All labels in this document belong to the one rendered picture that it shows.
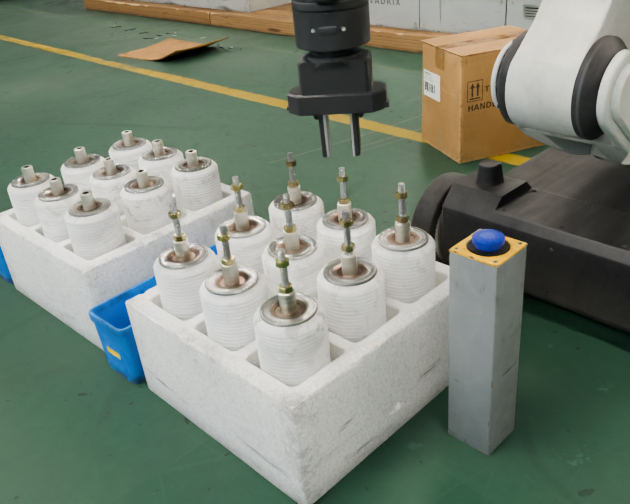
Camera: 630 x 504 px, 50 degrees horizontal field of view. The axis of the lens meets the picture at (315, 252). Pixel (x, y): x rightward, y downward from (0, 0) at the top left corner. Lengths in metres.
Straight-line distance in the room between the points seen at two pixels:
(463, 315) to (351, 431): 0.22
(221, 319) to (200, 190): 0.48
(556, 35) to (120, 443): 0.88
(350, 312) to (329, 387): 0.11
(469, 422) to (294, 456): 0.26
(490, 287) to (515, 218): 0.39
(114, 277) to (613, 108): 0.85
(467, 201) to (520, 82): 0.32
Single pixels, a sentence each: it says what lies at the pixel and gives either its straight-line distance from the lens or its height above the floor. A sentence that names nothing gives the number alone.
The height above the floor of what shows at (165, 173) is 0.22.
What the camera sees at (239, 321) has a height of 0.21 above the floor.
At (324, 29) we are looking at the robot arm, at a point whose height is 0.59.
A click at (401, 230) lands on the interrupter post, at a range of 1.00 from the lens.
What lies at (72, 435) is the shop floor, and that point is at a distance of 1.18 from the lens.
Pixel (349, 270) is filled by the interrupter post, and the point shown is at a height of 0.26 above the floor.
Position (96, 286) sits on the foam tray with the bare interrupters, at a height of 0.14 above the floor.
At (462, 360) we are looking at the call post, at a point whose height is 0.15.
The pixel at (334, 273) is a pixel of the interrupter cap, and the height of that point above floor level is 0.25.
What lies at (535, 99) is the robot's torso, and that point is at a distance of 1.03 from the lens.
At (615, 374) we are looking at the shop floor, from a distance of 1.20.
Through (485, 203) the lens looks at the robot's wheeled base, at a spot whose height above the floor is 0.20.
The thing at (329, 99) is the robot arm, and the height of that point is 0.51.
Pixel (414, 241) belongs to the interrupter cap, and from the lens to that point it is 1.01.
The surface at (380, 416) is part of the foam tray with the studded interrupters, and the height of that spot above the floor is 0.06.
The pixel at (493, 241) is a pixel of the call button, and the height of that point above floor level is 0.33.
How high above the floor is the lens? 0.74
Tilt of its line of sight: 29 degrees down
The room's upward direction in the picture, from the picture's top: 6 degrees counter-clockwise
